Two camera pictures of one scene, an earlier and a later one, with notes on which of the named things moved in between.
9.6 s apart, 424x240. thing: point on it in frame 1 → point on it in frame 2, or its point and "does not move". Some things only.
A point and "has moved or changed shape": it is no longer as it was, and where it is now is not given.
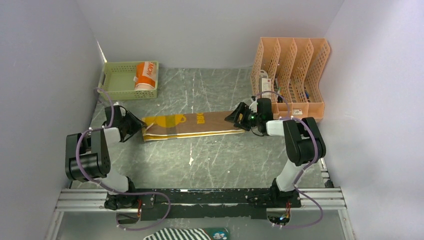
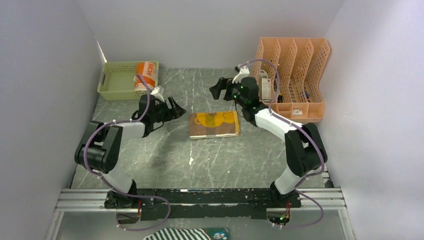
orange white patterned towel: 145,78 does not move
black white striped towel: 179,234 does not move
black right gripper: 242,109 → 223,84
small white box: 297,112 does not move
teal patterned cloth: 217,233 does not move
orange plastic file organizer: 287,71 does not move
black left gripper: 138,124 → 176,112
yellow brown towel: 187,125 has moved or changed shape
